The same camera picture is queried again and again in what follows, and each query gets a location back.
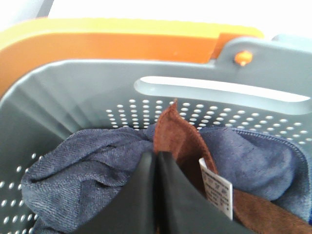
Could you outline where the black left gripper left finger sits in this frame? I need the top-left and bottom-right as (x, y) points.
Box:
(74, 152), (156, 234)

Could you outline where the orange basket handle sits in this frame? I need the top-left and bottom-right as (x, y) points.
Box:
(0, 18), (264, 94)

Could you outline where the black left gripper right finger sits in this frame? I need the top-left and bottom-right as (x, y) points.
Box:
(157, 152), (252, 234)

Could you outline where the blue towel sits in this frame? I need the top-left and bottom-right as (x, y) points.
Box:
(21, 126), (312, 234)

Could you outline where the brown towel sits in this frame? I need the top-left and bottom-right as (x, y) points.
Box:
(154, 103), (312, 234)

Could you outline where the grey perforated laundry basket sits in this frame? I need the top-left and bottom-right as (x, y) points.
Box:
(0, 35), (312, 234)

